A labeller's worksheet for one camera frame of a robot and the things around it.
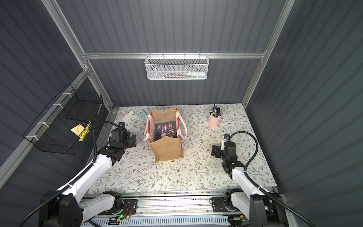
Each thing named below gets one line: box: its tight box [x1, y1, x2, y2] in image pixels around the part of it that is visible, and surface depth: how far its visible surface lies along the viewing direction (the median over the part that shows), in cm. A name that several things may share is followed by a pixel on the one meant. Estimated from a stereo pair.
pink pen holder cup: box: [207, 111, 223, 128], surface depth 104 cm
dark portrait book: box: [154, 121, 178, 141], surface depth 96 cm
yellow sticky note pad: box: [70, 123, 90, 137], surface depth 75 cm
